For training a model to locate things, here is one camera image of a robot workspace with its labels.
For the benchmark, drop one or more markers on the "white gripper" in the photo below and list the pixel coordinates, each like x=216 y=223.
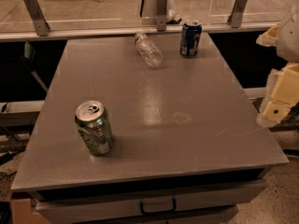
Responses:
x=290 y=39

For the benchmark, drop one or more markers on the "clear plastic water bottle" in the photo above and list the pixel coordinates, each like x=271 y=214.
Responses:
x=148 y=51

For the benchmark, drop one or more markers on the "blue soda can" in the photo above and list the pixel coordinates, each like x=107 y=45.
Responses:
x=190 y=37

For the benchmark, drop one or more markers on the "grey cabinet drawer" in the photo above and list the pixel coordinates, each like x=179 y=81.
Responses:
x=204 y=204

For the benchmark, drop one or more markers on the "green soda can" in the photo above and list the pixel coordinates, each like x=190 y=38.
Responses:
x=93 y=126

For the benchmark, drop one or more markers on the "metal window rail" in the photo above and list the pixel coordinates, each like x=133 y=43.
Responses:
x=171 y=29

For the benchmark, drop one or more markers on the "right metal bracket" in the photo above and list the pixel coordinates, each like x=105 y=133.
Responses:
x=235 y=19

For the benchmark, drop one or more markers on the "metal bracket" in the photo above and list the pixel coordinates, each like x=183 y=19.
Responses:
x=161 y=6
x=41 y=26
x=235 y=19

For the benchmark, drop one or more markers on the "middle metal bracket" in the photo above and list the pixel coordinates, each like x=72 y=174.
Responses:
x=161 y=6

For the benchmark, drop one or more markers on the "black drawer handle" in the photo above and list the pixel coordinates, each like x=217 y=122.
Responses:
x=158 y=206

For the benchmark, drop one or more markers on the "left metal bracket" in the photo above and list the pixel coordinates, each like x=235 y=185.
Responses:
x=41 y=26

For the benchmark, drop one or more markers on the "grey side shelf rail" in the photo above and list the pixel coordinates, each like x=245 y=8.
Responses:
x=19 y=113

